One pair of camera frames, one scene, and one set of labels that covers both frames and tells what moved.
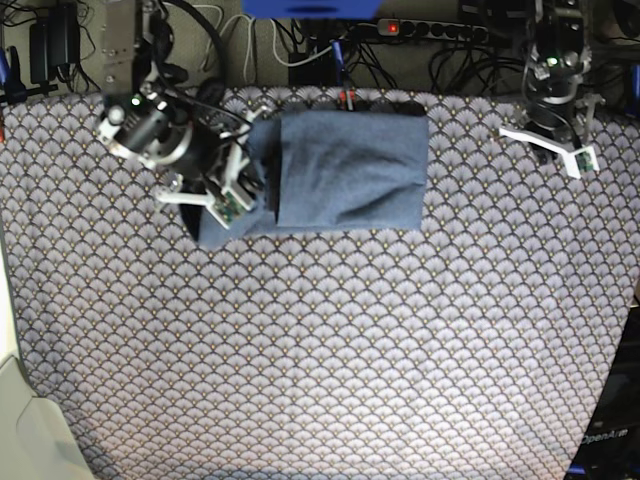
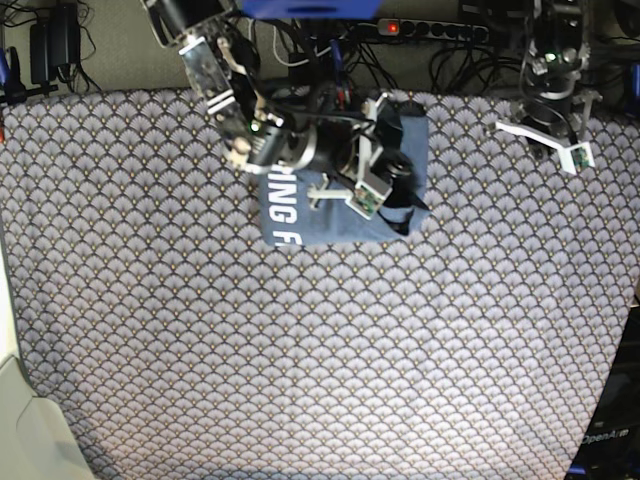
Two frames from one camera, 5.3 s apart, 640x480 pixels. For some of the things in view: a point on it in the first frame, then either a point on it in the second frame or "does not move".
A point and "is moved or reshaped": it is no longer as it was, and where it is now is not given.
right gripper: x=553 y=119 does not move
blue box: x=313 y=9 does not move
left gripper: x=158 y=127 -> x=342 y=146
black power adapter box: x=54 y=42 does not move
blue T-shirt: x=339 y=169 is moved or reshaped
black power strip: x=432 y=30 does not move
